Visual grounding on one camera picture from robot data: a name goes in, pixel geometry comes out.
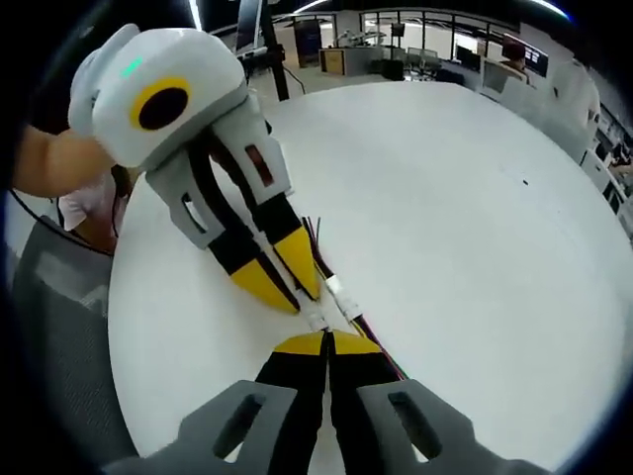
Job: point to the person's left hand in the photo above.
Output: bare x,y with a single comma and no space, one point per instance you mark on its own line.
86,84

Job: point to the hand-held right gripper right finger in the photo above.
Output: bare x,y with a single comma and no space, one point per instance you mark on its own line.
361,396

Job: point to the grey mesh office chair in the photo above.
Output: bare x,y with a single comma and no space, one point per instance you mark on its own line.
59,346

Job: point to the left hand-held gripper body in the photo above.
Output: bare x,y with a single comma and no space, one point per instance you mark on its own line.
198,69

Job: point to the wooden cabinet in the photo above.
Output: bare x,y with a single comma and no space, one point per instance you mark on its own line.
332,62

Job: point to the grey office chairs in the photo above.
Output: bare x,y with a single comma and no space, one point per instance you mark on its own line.
405,64

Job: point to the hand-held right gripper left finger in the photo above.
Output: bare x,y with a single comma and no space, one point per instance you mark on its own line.
292,396

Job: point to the wall monitor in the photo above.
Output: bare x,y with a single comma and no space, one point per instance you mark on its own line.
536,62

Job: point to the person's light shirt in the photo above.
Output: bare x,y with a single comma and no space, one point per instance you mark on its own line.
84,213

